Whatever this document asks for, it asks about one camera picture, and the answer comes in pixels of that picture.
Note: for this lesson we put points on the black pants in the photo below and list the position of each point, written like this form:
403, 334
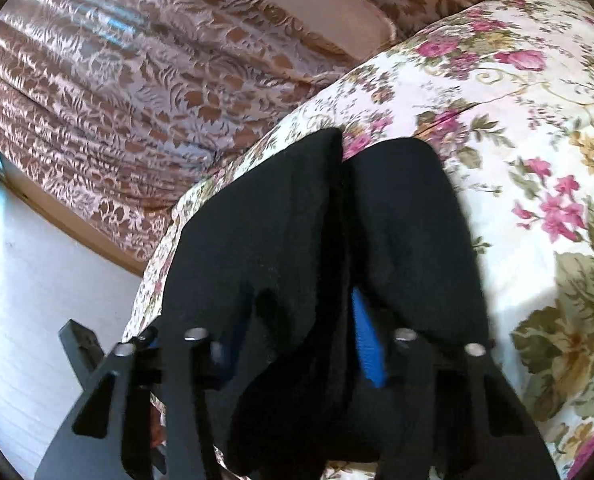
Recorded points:
268, 267

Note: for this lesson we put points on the wooden bed frame edge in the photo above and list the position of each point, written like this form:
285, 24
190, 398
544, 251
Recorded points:
63, 218

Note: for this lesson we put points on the brown pink damask bedspread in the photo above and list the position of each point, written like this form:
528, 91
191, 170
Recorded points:
114, 108

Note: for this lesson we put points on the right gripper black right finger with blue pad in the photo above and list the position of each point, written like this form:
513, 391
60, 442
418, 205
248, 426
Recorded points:
420, 408

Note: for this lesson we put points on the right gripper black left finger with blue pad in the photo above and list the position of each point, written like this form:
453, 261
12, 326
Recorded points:
189, 453

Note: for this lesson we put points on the floral white bed sheet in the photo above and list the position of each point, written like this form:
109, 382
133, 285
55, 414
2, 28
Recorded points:
504, 92

